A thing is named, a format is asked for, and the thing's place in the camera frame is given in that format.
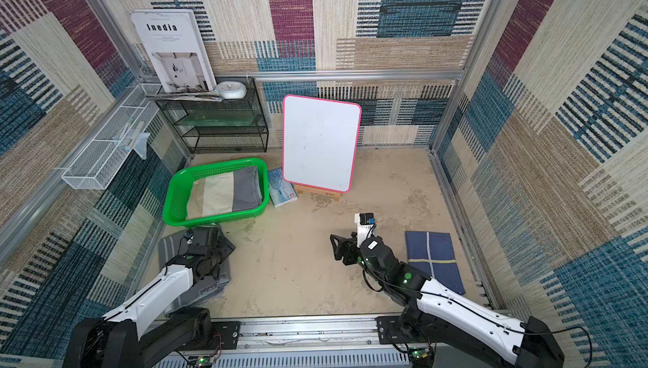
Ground white wire wall basket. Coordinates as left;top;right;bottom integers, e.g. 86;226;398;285
62;85;159;190

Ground pink framed whiteboard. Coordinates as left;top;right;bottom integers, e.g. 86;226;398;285
282;95;362;193

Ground navy blue folded pillowcase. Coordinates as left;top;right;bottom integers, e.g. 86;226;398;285
405;231;466;295

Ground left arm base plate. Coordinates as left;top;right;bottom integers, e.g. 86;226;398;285
204;321;241;351

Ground grey striped folded pillowcase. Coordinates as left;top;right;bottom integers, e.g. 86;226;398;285
157;226;236;317

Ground wooden whiteboard easel stand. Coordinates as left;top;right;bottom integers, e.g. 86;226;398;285
294;184;342;201

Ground beige cream pillowcase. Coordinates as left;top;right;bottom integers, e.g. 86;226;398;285
187;172;234;220

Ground magazines on shelf top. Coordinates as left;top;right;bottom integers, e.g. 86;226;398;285
144;91;224;102

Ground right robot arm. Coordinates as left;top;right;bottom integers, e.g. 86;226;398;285
330;235;565;367

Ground green plastic basket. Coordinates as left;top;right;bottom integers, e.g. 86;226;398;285
163;158;269;228

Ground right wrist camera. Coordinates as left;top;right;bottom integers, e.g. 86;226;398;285
354;213;376;248

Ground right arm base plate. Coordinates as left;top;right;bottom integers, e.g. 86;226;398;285
375;315;425;344

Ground blue paperback book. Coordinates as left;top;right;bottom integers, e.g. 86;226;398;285
268;167;298;208

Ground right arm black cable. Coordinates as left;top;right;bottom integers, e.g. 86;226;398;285
556;325;593;368

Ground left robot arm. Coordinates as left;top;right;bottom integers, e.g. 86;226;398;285
62;226;241;367

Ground black wire shelf rack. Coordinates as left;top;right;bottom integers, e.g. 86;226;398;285
153;78;269;155

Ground white Inedia poster board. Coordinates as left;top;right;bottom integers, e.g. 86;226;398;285
130;9;216;94

